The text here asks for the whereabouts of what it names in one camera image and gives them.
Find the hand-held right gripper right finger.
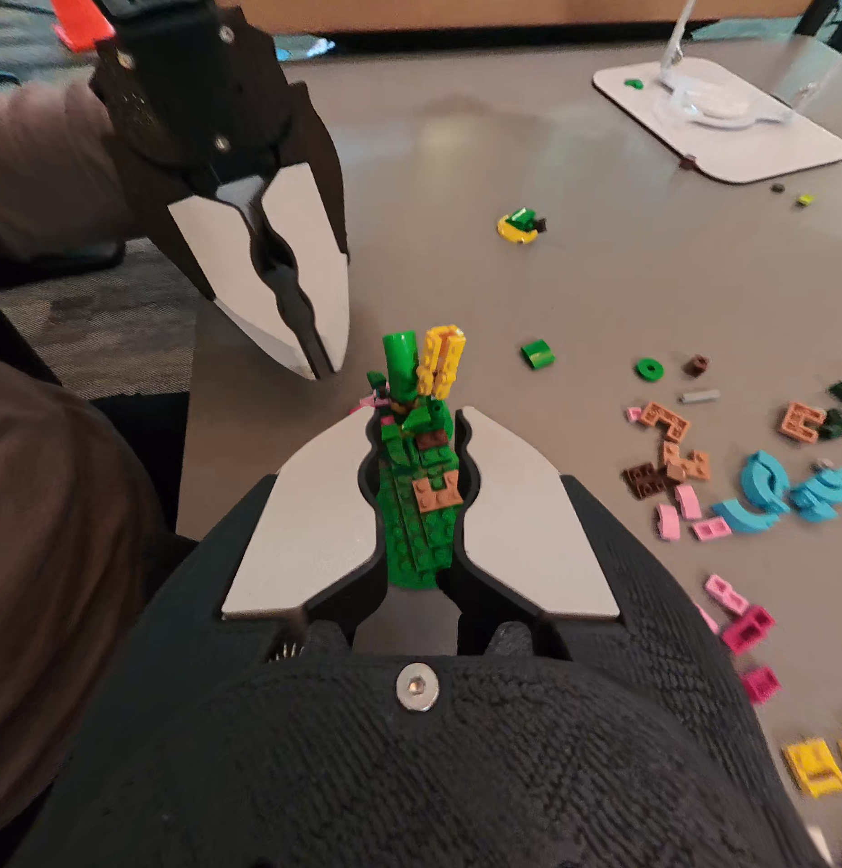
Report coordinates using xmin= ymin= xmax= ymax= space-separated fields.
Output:
xmin=454 ymin=406 xmax=622 ymax=623

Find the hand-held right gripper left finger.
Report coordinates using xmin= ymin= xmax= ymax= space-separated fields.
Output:
xmin=221 ymin=409 xmax=388 ymax=623

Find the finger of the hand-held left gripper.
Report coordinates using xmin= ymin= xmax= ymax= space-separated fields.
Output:
xmin=167 ymin=195 xmax=318 ymax=381
xmin=261 ymin=161 xmax=352 ymax=374

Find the green brick plant model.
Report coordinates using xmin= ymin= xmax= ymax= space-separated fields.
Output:
xmin=350 ymin=330 xmax=464 ymax=591

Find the yellow brick flower assembly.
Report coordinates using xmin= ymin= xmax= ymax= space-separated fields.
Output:
xmin=416 ymin=325 xmax=467 ymax=401

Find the person's left forearm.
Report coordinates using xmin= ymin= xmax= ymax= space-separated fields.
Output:
xmin=0 ymin=81 xmax=133 ymax=262

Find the grey desk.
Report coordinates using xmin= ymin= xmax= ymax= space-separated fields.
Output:
xmin=173 ymin=37 xmax=842 ymax=868

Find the orange traffic cone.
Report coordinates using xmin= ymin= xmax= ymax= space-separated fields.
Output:
xmin=51 ymin=0 xmax=117 ymax=53

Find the tan angled brick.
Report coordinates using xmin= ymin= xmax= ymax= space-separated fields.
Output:
xmin=639 ymin=401 xmax=692 ymax=443
xmin=662 ymin=441 xmax=711 ymax=484

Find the small teal arch brick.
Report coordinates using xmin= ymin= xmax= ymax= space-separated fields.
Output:
xmin=711 ymin=500 xmax=781 ymax=535

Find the yellow and green brick piece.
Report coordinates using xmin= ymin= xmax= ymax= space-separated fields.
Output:
xmin=496 ymin=208 xmax=549 ymax=245

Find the large teal arch brick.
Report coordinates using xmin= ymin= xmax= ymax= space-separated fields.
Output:
xmin=740 ymin=451 xmax=791 ymax=514

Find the cluster of pink bricks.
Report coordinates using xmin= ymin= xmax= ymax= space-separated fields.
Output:
xmin=695 ymin=574 xmax=781 ymax=706

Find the person's brown sweater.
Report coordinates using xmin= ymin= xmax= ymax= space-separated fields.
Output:
xmin=0 ymin=356 xmax=164 ymax=842

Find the teal arch brick cluster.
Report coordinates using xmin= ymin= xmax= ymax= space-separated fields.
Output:
xmin=789 ymin=464 xmax=842 ymax=523

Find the white booklet stand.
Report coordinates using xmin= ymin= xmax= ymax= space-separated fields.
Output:
xmin=592 ymin=0 xmax=842 ymax=185

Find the tan frame brick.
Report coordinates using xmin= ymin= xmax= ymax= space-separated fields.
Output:
xmin=777 ymin=401 xmax=828 ymax=445

